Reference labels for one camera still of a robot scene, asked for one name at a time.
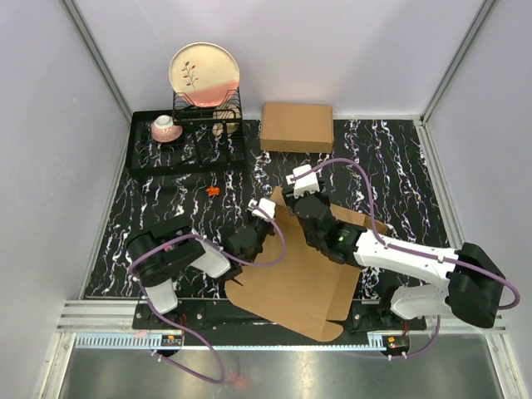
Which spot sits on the beige cup in rack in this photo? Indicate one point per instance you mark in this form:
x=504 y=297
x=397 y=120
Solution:
x=227 y=116

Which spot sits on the small orange flower toy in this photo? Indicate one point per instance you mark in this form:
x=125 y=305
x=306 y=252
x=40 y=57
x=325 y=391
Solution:
x=213 y=191

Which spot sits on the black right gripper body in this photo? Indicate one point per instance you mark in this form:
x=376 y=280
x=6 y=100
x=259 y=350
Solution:
x=323 y=198

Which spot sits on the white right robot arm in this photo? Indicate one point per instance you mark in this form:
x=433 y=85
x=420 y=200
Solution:
x=463 y=282

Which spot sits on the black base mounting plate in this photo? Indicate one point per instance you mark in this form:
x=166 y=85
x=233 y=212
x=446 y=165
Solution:
x=227 y=326

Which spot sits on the closed brown cardboard box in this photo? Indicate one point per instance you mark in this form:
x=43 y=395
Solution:
x=296 y=128

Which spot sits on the beige and pink plate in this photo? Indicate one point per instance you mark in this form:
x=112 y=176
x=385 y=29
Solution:
x=203 y=73

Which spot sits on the pink ceramic bowl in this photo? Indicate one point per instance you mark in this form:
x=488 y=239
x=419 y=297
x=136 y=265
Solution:
x=164 y=130

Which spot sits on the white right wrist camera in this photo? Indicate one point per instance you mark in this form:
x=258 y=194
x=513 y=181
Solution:
x=303 y=181

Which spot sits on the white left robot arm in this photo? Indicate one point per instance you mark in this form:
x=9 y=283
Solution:
x=161 y=252

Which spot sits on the black wire tray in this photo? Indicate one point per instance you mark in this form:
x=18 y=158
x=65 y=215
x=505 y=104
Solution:
x=196 y=151

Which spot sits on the black wire plate rack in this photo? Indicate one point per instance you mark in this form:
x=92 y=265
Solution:
x=185 y=112

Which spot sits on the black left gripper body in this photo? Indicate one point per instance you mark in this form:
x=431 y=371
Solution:
x=261 y=230

